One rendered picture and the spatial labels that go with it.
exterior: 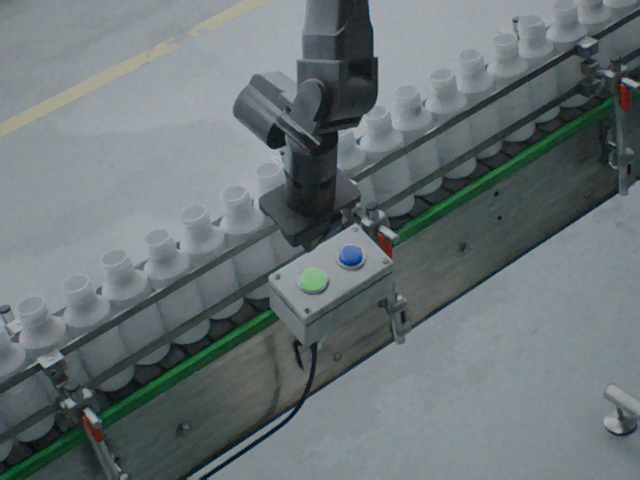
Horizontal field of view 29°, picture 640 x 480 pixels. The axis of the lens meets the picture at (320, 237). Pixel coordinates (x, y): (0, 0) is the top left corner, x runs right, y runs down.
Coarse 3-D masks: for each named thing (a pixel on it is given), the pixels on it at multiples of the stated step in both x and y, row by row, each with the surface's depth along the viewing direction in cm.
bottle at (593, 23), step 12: (576, 0) 188; (588, 0) 186; (600, 0) 187; (588, 12) 187; (600, 12) 187; (588, 24) 187; (600, 24) 187; (588, 36) 189; (612, 36) 191; (600, 48) 190; (612, 48) 191; (600, 60) 191
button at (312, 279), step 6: (306, 270) 153; (312, 270) 153; (318, 270) 153; (300, 276) 153; (306, 276) 153; (312, 276) 153; (318, 276) 153; (300, 282) 153; (306, 282) 152; (312, 282) 152; (318, 282) 152; (306, 288) 152; (312, 288) 152; (318, 288) 153
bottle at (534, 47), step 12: (528, 24) 185; (540, 24) 181; (528, 36) 182; (540, 36) 182; (528, 48) 183; (540, 48) 183; (552, 48) 184; (528, 60) 183; (540, 60) 183; (552, 72) 185; (540, 84) 186; (552, 84) 186; (540, 96) 187; (552, 96) 187; (540, 120) 189
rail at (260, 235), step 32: (608, 32) 187; (544, 64) 182; (448, 128) 176; (512, 128) 183; (384, 160) 171; (224, 256) 161; (96, 288) 161; (256, 288) 167; (192, 320) 163; (64, 352) 153; (0, 384) 149; (96, 384) 158; (32, 416) 154
